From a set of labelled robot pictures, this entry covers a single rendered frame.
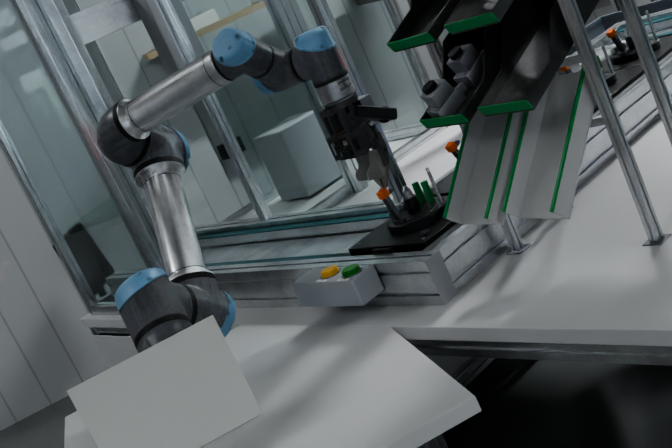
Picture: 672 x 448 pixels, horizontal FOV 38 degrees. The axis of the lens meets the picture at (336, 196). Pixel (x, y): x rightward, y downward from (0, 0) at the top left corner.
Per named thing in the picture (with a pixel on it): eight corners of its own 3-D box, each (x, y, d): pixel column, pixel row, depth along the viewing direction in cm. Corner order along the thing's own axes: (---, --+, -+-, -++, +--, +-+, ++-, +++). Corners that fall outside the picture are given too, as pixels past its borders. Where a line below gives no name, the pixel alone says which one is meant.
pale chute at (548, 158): (570, 219, 169) (551, 211, 167) (519, 218, 181) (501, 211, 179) (603, 68, 174) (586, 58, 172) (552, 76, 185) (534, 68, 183)
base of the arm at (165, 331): (140, 370, 178) (121, 328, 183) (148, 407, 190) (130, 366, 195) (216, 337, 183) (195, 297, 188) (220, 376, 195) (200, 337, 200)
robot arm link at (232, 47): (68, 115, 215) (234, 9, 191) (107, 128, 223) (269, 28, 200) (74, 162, 210) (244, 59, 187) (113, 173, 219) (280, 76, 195)
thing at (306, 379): (68, 646, 141) (59, 630, 140) (70, 427, 227) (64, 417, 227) (482, 411, 153) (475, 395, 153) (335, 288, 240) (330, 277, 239)
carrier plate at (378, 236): (427, 251, 197) (423, 242, 197) (351, 257, 216) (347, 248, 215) (495, 197, 212) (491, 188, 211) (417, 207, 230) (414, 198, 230)
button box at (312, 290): (363, 306, 198) (351, 280, 197) (301, 307, 215) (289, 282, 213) (385, 289, 203) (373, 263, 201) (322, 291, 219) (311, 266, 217)
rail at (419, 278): (444, 305, 192) (423, 256, 190) (204, 308, 260) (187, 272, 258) (461, 290, 195) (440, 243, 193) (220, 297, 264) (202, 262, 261)
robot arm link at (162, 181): (158, 350, 200) (104, 132, 223) (208, 356, 211) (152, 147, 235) (199, 325, 195) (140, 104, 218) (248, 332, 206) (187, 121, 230)
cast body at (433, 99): (447, 123, 183) (423, 99, 180) (436, 122, 187) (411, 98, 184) (473, 89, 185) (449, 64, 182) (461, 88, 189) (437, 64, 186)
